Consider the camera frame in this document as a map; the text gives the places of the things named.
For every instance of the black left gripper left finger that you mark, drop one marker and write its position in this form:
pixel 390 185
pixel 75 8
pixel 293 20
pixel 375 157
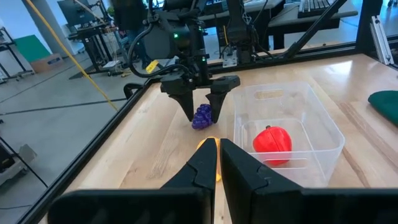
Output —
pixel 199 174

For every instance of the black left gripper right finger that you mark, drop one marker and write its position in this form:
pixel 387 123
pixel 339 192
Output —
pixel 242 174

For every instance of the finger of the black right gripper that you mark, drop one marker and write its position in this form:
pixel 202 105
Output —
pixel 220 90
pixel 183 93

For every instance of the purple toy grapes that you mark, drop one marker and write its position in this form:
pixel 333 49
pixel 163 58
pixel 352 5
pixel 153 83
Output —
pixel 202 116

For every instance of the yellow toy banana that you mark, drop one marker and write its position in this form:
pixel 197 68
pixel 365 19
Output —
pixel 201 143

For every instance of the red toy apple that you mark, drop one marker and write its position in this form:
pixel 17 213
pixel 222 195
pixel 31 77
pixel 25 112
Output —
pixel 272 143

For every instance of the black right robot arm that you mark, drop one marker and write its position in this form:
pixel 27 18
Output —
pixel 239 28

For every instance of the person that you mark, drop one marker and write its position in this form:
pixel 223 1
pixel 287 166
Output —
pixel 130 15

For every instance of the clear plastic tub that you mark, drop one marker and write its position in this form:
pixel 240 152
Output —
pixel 326 133

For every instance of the black workbench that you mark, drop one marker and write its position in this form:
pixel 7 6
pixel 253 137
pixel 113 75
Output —
pixel 90 40

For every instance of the black keyboard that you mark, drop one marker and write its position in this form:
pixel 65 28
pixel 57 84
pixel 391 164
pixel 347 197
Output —
pixel 314 7

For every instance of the black monitor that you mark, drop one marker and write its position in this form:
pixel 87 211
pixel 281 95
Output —
pixel 76 12

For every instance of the cardboard box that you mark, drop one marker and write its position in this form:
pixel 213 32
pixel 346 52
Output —
pixel 46 63

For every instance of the grey desk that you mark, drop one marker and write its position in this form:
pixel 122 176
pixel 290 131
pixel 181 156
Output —
pixel 342 15

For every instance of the green folded cloth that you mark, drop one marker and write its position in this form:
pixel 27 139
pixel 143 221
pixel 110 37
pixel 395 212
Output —
pixel 385 105

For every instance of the green panel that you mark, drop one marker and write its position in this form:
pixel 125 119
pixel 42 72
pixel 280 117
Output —
pixel 31 48

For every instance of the silver aluminium profile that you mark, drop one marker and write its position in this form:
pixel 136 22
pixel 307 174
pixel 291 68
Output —
pixel 381 40

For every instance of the black rolling cart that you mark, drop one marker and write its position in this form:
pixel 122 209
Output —
pixel 12 53

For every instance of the black frame corner bracket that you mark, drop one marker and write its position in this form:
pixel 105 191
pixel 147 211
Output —
pixel 129 88

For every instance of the black aluminium table frame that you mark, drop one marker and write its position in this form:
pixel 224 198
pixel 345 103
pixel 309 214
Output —
pixel 367 25

